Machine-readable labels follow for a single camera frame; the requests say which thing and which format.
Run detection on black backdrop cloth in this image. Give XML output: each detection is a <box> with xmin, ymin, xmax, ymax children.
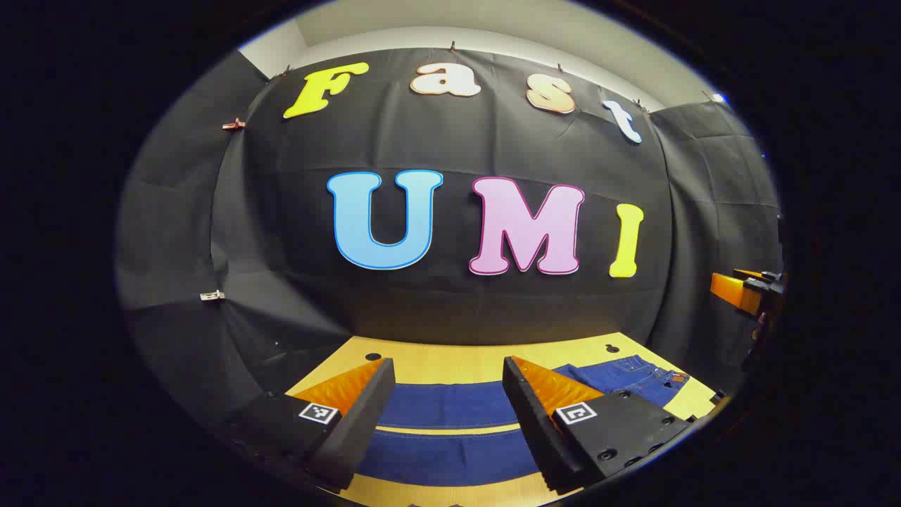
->
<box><xmin>116</xmin><ymin>48</ymin><xmax>783</xmax><ymax>423</ymax></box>

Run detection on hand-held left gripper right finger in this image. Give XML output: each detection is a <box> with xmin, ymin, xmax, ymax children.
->
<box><xmin>502</xmin><ymin>356</ymin><xmax>694</xmax><ymax>495</ymax></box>

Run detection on blue denim jeans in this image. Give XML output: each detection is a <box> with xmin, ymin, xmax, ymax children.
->
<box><xmin>359</xmin><ymin>354</ymin><xmax>689</xmax><ymax>487</ymax></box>

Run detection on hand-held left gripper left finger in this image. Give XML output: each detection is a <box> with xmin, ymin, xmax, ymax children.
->
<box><xmin>225</xmin><ymin>357</ymin><xmax>396</xmax><ymax>492</ymax></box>

